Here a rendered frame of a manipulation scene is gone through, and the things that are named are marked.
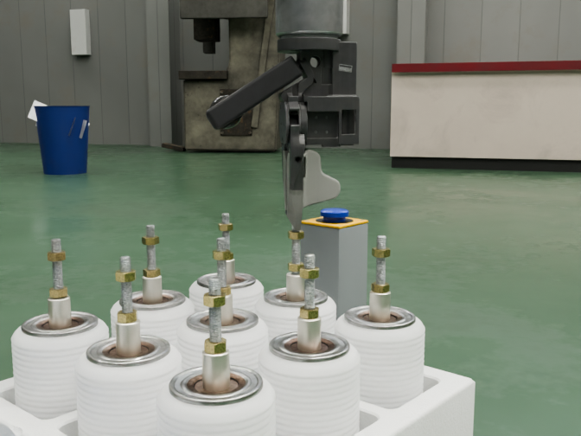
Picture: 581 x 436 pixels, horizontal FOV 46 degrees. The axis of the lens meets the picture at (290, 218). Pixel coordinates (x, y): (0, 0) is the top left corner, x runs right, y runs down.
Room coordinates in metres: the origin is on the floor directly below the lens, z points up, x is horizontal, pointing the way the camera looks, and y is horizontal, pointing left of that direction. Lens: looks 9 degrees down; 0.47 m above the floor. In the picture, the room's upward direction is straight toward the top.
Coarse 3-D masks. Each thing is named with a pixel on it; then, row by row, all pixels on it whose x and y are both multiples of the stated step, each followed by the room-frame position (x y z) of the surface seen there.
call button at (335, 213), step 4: (324, 208) 0.96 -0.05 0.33; (328, 208) 0.96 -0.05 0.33; (332, 208) 0.96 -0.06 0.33; (336, 208) 0.96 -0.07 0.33; (340, 208) 0.96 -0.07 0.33; (324, 212) 0.94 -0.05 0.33; (328, 212) 0.94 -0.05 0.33; (332, 212) 0.94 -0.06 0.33; (336, 212) 0.94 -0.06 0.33; (340, 212) 0.94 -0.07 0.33; (344, 212) 0.94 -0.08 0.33; (324, 216) 0.94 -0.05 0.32; (328, 216) 0.94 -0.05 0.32; (332, 216) 0.93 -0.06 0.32; (336, 216) 0.93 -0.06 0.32; (340, 216) 0.94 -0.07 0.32; (344, 216) 0.94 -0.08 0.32; (324, 220) 0.95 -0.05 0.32; (328, 220) 0.94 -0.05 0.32; (332, 220) 0.94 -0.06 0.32; (336, 220) 0.94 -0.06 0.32; (340, 220) 0.94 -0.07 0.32; (344, 220) 0.95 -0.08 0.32
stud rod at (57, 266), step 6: (54, 240) 0.67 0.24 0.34; (60, 240) 0.68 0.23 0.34; (54, 246) 0.67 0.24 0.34; (60, 246) 0.67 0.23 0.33; (54, 252) 0.67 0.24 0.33; (60, 252) 0.67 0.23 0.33; (54, 264) 0.67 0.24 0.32; (60, 264) 0.67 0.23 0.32; (54, 270) 0.67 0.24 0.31; (60, 270) 0.67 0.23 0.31; (54, 276) 0.67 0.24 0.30; (60, 276) 0.67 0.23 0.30; (54, 282) 0.67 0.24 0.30; (60, 282) 0.67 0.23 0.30; (54, 288) 0.67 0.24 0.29; (60, 288) 0.67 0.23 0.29
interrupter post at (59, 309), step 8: (48, 304) 0.67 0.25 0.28; (56, 304) 0.66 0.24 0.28; (64, 304) 0.67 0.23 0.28; (48, 312) 0.67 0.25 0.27; (56, 312) 0.66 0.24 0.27; (64, 312) 0.67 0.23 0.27; (48, 320) 0.67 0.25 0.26; (56, 320) 0.66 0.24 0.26; (64, 320) 0.67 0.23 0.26; (56, 328) 0.66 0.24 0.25
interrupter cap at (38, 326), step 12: (72, 312) 0.71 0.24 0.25; (84, 312) 0.71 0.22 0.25; (24, 324) 0.66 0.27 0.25; (36, 324) 0.67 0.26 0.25; (48, 324) 0.68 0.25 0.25; (72, 324) 0.68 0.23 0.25; (84, 324) 0.67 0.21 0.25; (96, 324) 0.67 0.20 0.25; (36, 336) 0.64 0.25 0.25; (48, 336) 0.64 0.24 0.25; (60, 336) 0.64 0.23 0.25
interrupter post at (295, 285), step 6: (288, 276) 0.77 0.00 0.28; (294, 276) 0.76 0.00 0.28; (288, 282) 0.77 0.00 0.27; (294, 282) 0.76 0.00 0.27; (300, 282) 0.77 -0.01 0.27; (288, 288) 0.77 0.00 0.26; (294, 288) 0.76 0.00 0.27; (300, 288) 0.77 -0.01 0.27; (288, 294) 0.77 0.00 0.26; (294, 294) 0.76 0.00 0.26; (300, 294) 0.77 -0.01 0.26; (294, 300) 0.76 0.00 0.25; (300, 300) 0.77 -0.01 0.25
